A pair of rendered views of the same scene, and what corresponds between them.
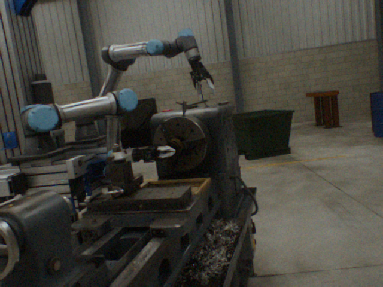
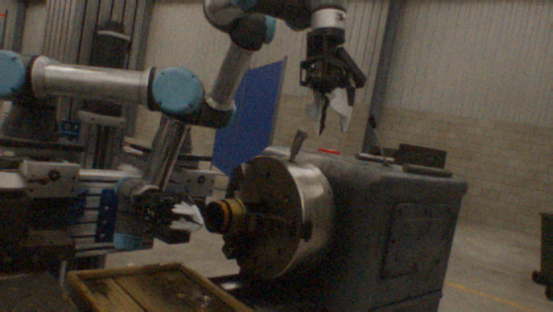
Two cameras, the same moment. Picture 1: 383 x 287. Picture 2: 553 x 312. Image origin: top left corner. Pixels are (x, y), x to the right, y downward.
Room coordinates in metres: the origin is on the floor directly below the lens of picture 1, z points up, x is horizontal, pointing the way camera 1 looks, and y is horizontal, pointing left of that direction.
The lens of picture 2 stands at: (0.96, -0.50, 1.31)
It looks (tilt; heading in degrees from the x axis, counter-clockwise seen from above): 4 degrees down; 28
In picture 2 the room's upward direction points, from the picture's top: 10 degrees clockwise
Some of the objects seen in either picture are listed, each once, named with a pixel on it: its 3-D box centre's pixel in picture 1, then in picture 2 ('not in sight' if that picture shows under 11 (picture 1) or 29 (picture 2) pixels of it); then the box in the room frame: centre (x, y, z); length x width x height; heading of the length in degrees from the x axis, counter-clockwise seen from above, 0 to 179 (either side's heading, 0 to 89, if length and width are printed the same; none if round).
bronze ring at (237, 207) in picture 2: (173, 147); (227, 216); (1.80, 0.06, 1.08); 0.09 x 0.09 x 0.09; 72
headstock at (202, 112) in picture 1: (197, 136); (355, 218); (2.33, -0.10, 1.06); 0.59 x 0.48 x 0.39; 162
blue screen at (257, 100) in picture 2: not in sight; (238, 129); (7.61, 3.98, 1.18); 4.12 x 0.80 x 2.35; 48
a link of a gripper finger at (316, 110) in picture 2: (198, 91); (313, 112); (1.80, -0.11, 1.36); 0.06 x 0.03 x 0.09; 162
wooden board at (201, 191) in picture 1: (169, 191); (161, 302); (1.66, 0.10, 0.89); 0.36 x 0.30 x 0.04; 72
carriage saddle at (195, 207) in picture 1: (137, 214); not in sight; (1.32, 0.22, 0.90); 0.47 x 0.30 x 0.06; 72
